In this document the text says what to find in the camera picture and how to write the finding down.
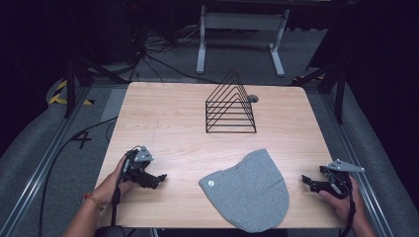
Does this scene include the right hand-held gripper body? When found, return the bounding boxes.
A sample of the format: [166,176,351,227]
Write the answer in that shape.
[315,158,366,200]

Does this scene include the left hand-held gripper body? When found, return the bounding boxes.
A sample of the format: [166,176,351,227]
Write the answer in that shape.
[123,145,160,190]

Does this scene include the grey knit beanie hat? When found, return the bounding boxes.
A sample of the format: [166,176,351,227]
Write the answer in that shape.
[198,148,291,234]

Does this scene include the black wire rack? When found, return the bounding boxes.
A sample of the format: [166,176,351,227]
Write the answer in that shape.
[205,68,258,134]

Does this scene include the person's right hand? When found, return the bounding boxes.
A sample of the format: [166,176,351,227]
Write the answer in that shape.
[318,176,368,225]

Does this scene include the person's left hand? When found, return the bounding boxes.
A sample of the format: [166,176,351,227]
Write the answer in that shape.
[90,154,140,207]

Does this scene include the dark seat edge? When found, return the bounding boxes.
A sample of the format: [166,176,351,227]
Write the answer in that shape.
[94,224,126,237]

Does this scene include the black metal stand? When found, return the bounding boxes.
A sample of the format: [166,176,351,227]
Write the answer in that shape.
[290,60,348,125]
[63,53,130,119]

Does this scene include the yellow black floor tape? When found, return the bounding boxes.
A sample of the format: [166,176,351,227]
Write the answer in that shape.
[47,79,96,107]

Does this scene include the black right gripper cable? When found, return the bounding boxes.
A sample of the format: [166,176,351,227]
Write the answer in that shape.
[338,181,358,237]

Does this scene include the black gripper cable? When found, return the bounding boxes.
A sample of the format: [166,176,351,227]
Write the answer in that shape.
[110,148,143,228]
[338,181,358,237]

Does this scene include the aluminium floor rail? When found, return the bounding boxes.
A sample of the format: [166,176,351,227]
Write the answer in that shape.
[0,86,93,237]
[317,90,396,237]

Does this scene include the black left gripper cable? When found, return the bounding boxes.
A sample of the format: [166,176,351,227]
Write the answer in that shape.
[110,148,143,228]

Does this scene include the orange bracelet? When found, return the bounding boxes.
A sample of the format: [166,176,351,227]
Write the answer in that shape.
[81,192,105,212]

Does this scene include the black floor cable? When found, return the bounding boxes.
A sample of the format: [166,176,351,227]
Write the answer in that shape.
[38,116,119,237]

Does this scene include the tangle of black floor cables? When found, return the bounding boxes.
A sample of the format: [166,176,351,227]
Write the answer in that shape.
[126,24,220,85]

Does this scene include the white metal table frame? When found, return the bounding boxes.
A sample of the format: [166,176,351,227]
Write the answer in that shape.
[196,4,292,79]

